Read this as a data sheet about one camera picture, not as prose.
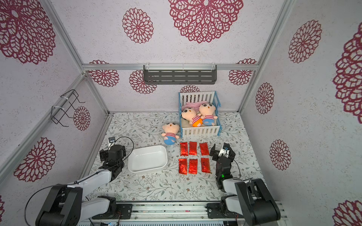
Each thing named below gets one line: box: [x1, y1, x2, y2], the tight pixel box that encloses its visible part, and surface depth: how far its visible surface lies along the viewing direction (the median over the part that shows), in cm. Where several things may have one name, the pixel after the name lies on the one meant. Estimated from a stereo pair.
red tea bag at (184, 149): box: [180, 141, 189, 157], surface depth 97 cm
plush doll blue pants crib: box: [198, 102, 219, 127], surface depth 103 cm
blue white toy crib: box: [178, 91, 222, 138], surface depth 105 cm
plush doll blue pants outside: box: [161, 121, 181, 146], surface depth 102 cm
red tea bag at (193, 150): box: [189, 141, 198, 156], surface depth 99 cm
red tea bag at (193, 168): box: [188, 158, 198, 175], surface depth 92 cm
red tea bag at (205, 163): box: [200, 157, 211, 174], surface depth 91 cm
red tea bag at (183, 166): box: [178, 158, 188, 175], surface depth 90 cm
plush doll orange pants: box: [181, 107, 204, 128], surface depth 104 cm
